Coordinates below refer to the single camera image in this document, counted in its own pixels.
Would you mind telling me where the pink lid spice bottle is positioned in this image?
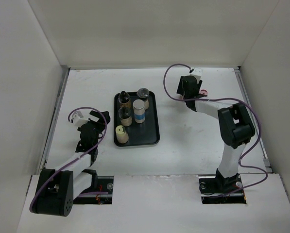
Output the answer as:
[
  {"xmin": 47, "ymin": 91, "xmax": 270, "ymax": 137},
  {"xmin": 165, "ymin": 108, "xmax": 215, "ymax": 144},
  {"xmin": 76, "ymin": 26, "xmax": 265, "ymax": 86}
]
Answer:
[{"xmin": 199, "ymin": 89, "xmax": 208, "ymax": 97}]

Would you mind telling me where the black cap sauce bottle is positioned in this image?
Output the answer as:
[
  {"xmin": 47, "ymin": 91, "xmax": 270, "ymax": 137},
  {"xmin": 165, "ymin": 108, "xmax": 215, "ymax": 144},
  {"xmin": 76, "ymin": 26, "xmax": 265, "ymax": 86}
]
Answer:
[
  {"xmin": 118, "ymin": 106, "xmax": 132, "ymax": 127},
  {"xmin": 118, "ymin": 91, "xmax": 132, "ymax": 108}
]

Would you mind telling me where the yellow lid spice bottle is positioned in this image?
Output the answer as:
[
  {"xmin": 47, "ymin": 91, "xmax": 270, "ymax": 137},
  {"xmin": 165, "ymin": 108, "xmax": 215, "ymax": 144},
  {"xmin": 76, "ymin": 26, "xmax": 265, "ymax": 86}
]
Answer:
[{"xmin": 115, "ymin": 125, "xmax": 129, "ymax": 144}]

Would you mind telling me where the white lid blue band bottle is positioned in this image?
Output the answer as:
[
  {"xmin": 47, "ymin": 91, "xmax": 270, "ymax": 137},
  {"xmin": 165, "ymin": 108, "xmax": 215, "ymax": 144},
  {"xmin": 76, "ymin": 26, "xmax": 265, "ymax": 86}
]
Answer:
[{"xmin": 133, "ymin": 100, "xmax": 145, "ymax": 124}]

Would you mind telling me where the clear dome lid spice bottle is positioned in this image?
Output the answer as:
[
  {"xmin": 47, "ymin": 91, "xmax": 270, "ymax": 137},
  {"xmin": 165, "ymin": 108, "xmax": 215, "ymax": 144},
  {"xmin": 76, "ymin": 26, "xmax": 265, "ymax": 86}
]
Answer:
[{"xmin": 137, "ymin": 88, "xmax": 150, "ymax": 110}]

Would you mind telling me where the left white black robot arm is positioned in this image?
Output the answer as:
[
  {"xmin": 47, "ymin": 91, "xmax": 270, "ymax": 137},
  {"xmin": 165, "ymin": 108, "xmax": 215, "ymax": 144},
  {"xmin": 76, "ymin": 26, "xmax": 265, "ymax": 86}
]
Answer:
[{"xmin": 29, "ymin": 107, "xmax": 113, "ymax": 216}]

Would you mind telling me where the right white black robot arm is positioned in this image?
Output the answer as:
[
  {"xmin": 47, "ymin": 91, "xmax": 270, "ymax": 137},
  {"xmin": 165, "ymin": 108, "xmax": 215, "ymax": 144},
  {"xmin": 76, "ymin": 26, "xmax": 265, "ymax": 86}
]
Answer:
[{"xmin": 176, "ymin": 75, "xmax": 255, "ymax": 192}]

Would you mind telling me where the black rectangular plastic tray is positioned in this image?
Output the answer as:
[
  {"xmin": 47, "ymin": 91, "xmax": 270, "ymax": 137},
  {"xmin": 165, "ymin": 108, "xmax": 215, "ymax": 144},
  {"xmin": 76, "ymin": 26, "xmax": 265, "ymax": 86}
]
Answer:
[{"xmin": 114, "ymin": 91, "xmax": 160, "ymax": 147}]

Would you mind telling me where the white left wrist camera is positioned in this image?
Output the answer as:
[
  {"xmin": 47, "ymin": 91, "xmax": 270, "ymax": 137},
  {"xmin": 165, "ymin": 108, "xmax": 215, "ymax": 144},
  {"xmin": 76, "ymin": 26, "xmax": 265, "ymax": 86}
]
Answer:
[{"xmin": 71, "ymin": 110, "xmax": 87, "ymax": 127}]

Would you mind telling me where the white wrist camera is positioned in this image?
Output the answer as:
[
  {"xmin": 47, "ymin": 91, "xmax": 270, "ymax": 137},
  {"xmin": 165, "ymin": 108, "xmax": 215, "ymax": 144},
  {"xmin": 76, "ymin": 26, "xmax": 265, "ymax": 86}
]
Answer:
[
  {"xmin": 189, "ymin": 67, "xmax": 203, "ymax": 80},
  {"xmin": 71, "ymin": 110, "xmax": 87, "ymax": 127}
]

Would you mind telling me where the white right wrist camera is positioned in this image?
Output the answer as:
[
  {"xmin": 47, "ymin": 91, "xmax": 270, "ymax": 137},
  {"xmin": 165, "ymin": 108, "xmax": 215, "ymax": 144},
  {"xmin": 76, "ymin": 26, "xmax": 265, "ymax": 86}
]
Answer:
[{"xmin": 189, "ymin": 67, "xmax": 203, "ymax": 80}]

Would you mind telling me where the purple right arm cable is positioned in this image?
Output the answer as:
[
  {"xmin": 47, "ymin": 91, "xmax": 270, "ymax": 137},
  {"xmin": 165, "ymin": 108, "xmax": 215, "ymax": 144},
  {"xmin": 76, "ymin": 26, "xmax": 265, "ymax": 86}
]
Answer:
[{"xmin": 163, "ymin": 63, "xmax": 268, "ymax": 197}]

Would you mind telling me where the left metal table rail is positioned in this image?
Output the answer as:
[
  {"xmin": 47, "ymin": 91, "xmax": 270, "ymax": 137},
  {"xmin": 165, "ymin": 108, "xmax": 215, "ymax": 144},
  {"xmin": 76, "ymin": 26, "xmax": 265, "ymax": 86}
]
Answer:
[{"xmin": 36, "ymin": 65, "xmax": 70, "ymax": 174}]

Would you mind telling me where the metal table rail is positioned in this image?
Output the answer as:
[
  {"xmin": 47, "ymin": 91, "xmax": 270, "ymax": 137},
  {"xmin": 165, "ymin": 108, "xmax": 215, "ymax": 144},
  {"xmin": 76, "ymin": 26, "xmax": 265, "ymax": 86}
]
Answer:
[
  {"xmin": 234, "ymin": 67, "xmax": 273, "ymax": 174},
  {"xmin": 36, "ymin": 65, "xmax": 70, "ymax": 174}
]

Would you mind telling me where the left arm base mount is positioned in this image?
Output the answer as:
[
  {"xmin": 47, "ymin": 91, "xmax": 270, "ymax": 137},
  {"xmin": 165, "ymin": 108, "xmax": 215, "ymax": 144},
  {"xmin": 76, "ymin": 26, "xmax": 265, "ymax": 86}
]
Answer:
[{"xmin": 73, "ymin": 176, "xmax": 114, "ymax": 205}]

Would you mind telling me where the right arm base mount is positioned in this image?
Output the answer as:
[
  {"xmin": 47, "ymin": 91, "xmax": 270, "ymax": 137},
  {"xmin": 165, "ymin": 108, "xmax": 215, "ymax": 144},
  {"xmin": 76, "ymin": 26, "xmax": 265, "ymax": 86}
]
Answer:
[{"xmin": 199, "ymin": 174, "xmax": 246, "ymax": 204}]

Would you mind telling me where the right metal table rail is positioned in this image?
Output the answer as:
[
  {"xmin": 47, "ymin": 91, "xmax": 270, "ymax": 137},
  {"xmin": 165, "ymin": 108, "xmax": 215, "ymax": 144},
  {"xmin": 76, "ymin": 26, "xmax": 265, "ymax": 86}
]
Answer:
[{"xmin": 234, "ymin": 67, "xmax": 273, "ymax": 174}]

